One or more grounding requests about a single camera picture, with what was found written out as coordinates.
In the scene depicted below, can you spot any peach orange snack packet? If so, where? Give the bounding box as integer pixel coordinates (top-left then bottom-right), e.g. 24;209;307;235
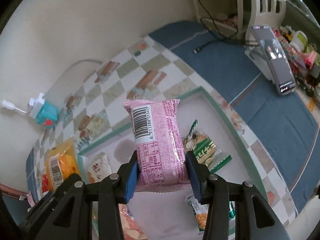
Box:
117;204;148;240

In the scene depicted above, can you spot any pink snack packet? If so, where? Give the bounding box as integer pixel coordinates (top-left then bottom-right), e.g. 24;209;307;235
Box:
123;99;194;193

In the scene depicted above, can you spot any white furniture frame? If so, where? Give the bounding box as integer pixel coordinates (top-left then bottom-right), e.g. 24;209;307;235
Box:
190;0;253;43

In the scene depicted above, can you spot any silver white snack packet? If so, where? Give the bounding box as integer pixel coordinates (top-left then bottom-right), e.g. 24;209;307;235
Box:
186;195;237;232

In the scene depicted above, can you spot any black smartphone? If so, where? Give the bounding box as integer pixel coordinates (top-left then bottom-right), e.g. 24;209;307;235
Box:
251;25;296;96

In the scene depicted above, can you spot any small pink wrapper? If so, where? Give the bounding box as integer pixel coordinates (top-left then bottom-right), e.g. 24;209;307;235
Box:
25;191;37;207

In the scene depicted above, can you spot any teal box with red label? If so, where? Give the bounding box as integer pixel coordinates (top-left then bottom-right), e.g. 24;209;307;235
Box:
35;102;59;128

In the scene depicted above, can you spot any green-striped white snack packet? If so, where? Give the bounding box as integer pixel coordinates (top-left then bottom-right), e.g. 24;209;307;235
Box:
184;119;232;173

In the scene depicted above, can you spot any orange yellow snack packet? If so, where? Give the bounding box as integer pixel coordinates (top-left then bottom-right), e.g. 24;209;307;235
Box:
44;140;81;193

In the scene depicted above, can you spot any white power cable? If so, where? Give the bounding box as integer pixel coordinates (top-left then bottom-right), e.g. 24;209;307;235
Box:
60;59;103;85

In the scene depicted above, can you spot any beige power strip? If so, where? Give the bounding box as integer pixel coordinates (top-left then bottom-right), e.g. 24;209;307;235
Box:
201;17;238;39

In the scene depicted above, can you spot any brown wooden post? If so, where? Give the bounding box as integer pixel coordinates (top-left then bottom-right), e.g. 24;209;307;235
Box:
0;183;28;198

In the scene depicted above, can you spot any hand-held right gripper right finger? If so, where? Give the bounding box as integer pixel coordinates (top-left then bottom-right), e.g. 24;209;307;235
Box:
185;150;292;240

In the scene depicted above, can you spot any white phone stand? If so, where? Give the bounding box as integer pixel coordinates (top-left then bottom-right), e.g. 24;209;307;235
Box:
244;46;274;81

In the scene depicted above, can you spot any teal-edged shallow cardboard tray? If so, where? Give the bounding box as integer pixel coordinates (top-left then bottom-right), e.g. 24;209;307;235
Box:
77;85;299;240

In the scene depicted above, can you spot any white power strip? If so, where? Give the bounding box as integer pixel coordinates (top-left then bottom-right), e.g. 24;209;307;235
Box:
28;92;46;118

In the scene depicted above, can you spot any black cable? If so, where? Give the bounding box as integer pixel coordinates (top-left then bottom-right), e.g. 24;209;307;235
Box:
187;0;240;54

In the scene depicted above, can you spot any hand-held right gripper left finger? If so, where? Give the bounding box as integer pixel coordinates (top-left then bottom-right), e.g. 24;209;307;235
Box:
49;150;139;240

